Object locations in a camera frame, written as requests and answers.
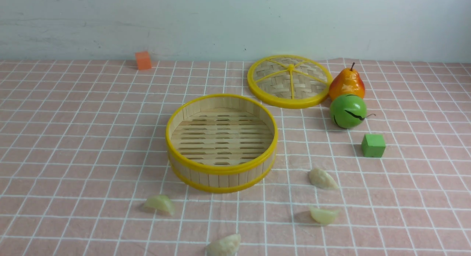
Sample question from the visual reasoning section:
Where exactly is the white dumpling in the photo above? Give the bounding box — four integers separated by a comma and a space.
206, 234, 241, 256
308, 168, 339, 190

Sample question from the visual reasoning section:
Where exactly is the pale green dumpling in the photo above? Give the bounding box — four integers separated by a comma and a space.
308, 206, 340, 225
143, 195, 176, 216

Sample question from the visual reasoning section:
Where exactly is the yellow-rimmed bamboo steamer tray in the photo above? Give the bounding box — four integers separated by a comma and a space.
166, 94, 278, 193

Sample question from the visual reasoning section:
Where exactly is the yellow-rimmed woven steamer lid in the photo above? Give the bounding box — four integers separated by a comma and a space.
247, 55, 333, 110

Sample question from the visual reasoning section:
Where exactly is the orange foam cube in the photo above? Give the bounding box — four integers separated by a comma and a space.
135, 50, 152, 70

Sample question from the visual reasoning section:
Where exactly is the green toy apple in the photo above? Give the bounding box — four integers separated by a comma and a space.
330, 95, 376, 129

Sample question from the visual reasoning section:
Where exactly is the orange yellow toy pear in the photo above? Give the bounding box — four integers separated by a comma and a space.
329, 62, 366, 100

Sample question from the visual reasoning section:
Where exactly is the green foam cube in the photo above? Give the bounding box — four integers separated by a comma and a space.
361, 134, 386, 158

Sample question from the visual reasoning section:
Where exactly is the pink checkered tablecloth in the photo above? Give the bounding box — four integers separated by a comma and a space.
0, 60, 471, 256

